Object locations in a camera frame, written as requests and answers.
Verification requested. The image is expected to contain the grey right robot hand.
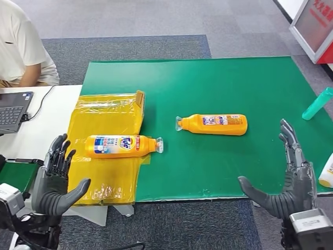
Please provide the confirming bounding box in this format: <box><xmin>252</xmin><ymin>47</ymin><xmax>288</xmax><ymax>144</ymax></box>
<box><xmin>237</xmin><ymin>118</ymin><xmax>319</xmax><ymax>221</ymax></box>

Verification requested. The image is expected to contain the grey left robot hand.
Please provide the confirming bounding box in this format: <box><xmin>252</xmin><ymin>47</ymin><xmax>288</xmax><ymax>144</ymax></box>
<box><xmin>31</xmin><ymin>133</ymin><xmax>92</xmax><ymax>219</ymax></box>

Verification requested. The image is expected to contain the orange detergent bottle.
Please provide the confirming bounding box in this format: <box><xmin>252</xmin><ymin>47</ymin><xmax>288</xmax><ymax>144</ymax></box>
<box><xmin>84</xmin><ymin>134</ymin><xmax>164</xmax><ymax>159</ymax></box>
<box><xmin>175</xmin><ymin>114</ymin><xmax>248</xmax><ymax>136</ymax></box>

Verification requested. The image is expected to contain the white and yellow bottle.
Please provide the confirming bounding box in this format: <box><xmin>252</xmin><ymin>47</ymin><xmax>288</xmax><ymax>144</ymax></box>
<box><xmin>318</xmin><ymin>153</ymin><xmax>333</xmax><ymax>189</ymax></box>

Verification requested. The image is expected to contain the teal plastic bottle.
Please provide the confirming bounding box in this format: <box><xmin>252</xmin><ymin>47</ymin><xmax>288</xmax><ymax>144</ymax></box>
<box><xmin>301</xmin><ymin>86</ymin><xmax>333</xmax><ymax>121</ymax></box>

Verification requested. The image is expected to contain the small green belt conveyor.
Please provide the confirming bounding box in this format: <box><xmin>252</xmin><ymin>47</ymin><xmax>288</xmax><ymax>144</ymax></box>
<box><xmin>0</xmin><ymin>154</ymin><xmax>45</xmax><ymax>202</ymax></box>

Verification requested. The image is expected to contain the grey laptop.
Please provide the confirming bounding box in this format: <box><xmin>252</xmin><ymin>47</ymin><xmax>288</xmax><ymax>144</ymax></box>
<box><xmin>0</xmin><ymin>91</ymin><xmax>34</xmax><ymax>135</ymax></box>

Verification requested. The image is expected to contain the yellow plastic sheet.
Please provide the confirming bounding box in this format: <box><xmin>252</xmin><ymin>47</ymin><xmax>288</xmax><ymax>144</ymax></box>
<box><xmin>62</xmin><ymin>90</ymin><xmax>152</xmax><ymax>207</ymax></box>

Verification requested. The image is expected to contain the green table mat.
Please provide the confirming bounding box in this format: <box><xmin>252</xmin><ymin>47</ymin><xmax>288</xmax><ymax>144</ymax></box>
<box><xmin>81</xmin><ymin>56</ymin><xmax>333</xmax><ymax>203</ymax></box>

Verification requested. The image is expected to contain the person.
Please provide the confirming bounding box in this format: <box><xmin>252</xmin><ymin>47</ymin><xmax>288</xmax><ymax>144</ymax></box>
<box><xmin>0</xmin><ymin>0</ymin><xmax>60</xmax><ymax>88</ymax></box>

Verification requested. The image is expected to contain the red and white display stand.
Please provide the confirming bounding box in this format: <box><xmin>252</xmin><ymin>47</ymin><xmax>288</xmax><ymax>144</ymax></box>
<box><xmin>289</xmin><ymin>0</ymin><xmax>333</xmax><ymax>65</ymax></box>

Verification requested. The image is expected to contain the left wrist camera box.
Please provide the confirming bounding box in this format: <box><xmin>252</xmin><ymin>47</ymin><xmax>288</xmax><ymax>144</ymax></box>
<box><xmin>0</xmin><ymin>183</ymin><xmax>26</xmax><ymax>232</ymax></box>

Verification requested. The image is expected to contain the black laptop cable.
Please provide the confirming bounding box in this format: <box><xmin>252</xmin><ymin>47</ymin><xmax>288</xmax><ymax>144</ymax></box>
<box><xmin>20</xmin><ymin>85</ymin><xmax>54</xmax><ymax>122</ymax></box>

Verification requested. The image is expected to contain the white table foot bracket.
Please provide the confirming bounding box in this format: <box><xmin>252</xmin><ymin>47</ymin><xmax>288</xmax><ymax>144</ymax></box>
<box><xmin>114</xmin><ymin>204</ymin><xmax>135</xmax><ymax>218</ymax></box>

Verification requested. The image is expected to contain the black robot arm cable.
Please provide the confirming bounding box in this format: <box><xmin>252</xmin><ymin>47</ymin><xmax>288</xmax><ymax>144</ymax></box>
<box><xmin>103</xmin><ymin>242</ymin><xmax>145</xmax><ymax>250</ymax></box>

